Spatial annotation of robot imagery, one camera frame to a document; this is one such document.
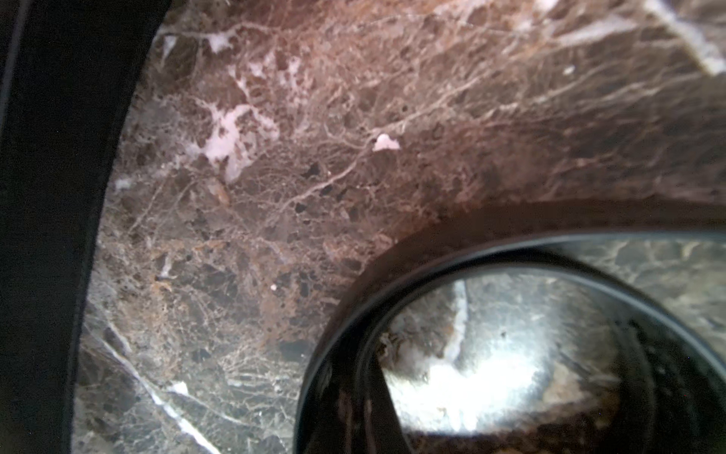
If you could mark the long black belt s-curved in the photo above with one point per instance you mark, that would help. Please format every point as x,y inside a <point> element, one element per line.
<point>589,341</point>

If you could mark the black belt upper long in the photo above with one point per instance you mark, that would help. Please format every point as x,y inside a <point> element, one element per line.
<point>68,73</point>

